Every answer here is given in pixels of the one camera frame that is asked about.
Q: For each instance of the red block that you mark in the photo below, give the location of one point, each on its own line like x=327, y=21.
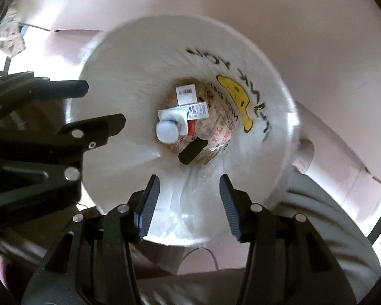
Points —
x=192, y=128

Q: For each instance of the white box with barcode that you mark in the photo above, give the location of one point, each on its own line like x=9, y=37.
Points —
x=185, y=93

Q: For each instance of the white printed carton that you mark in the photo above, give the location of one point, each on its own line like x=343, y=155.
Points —
x=177, y=114

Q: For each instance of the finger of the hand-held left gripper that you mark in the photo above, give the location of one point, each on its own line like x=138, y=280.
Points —
x=95, y=127
x=66, y=87

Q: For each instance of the black cylinder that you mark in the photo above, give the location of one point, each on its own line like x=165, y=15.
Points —
x=192, y=152

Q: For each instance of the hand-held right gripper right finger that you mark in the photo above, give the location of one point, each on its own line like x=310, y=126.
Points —
x=230, y=209

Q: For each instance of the bin with printed plastic liner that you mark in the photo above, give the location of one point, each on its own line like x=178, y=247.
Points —
x=130, y=101

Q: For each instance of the floral bed sheet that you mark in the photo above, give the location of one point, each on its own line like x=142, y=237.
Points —
x=11, y=41

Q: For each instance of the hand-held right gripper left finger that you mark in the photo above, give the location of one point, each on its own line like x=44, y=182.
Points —
x=147, y=209

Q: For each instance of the grey pants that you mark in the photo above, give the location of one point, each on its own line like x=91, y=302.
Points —
x=320, y=228

